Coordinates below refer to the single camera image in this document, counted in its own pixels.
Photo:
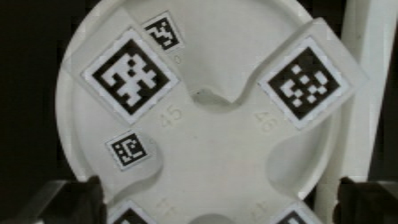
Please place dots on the white cylindrical table leg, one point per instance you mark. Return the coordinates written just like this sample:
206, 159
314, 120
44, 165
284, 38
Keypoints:
211, 100

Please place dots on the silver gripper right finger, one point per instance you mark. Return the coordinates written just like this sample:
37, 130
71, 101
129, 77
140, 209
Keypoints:
367, 202

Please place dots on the white cross-shaped table base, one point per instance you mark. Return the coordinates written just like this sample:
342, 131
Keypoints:
220, 150

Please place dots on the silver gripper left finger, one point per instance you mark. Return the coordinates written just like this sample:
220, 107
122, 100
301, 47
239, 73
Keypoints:
67, 204

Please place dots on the white round table top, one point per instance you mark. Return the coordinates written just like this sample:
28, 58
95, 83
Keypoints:
225, 43

